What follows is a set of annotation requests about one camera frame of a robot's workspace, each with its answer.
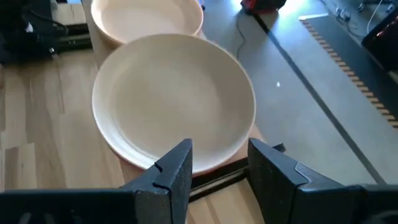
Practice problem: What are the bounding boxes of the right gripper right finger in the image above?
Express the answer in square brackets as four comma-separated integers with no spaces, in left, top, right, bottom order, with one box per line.
[247,137,398,224]

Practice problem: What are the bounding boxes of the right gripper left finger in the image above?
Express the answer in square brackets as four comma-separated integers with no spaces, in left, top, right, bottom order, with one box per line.
[0,138,194,224]

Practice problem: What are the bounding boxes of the pale peach plate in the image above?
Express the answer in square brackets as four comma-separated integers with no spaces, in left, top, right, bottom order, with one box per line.
[91,33,257,175]

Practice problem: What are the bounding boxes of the light tan plate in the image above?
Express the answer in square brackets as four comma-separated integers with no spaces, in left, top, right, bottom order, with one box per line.
[90,0,205,47]

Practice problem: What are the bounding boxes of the black metal dish rack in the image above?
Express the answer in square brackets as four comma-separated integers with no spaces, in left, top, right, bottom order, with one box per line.
[80,0,287,203]

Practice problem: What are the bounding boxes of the hazard striped floor mat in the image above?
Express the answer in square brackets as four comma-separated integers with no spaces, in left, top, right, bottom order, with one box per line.
[298,12,398,130]

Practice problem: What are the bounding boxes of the black equipment case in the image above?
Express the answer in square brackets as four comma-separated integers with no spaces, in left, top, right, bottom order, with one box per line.
[361,14,398,72]

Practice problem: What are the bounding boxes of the red and black machine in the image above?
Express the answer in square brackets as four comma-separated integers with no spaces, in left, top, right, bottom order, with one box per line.
[239,0,287,16]

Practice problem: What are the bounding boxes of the black clamp handle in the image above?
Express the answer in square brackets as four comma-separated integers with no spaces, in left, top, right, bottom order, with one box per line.
[271,142,287,154]

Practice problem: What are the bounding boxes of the thin black floor cable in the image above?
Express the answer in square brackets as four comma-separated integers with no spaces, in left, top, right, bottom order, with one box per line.
[234,14,247,60]

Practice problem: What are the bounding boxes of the black aluminium rail frame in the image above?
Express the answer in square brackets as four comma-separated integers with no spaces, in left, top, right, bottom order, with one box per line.
[54,23,93,53]

